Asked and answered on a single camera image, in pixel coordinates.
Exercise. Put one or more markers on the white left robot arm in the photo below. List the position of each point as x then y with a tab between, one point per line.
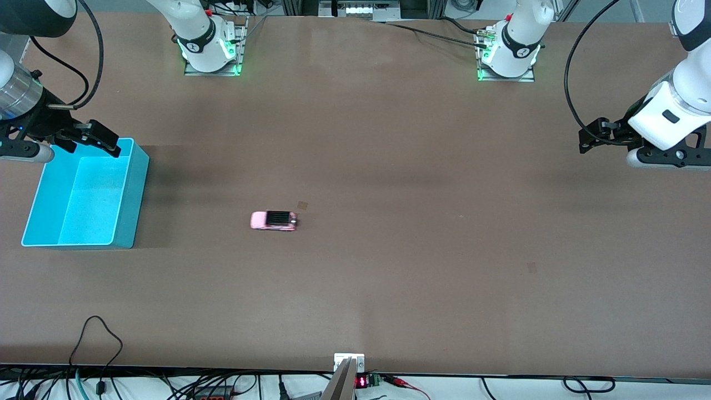
519	39

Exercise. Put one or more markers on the cyan plastic bin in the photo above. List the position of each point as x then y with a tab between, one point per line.
83	200

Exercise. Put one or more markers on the aluminium frame post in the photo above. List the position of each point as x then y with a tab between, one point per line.
436	6
300	6

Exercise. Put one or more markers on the lit electronics box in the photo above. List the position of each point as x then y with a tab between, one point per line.
361	10

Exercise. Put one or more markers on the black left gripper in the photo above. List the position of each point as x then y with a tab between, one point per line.
620	130

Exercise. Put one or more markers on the white mounting plate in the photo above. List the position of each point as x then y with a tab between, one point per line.
359	361

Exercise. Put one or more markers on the pink jeep toy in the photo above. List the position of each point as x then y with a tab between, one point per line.
272	220

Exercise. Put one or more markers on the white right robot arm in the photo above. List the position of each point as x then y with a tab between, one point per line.
200	33

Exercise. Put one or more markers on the red digit display module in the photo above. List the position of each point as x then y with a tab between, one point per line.
361	382

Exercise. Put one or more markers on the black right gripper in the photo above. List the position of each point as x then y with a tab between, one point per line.
45	118

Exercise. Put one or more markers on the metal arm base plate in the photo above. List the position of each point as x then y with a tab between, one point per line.
240	50
527	79

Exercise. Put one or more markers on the grey camera mount bar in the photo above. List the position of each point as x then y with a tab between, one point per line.
340	383

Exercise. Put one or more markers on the black power strip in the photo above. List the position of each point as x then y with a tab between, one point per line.
211	395

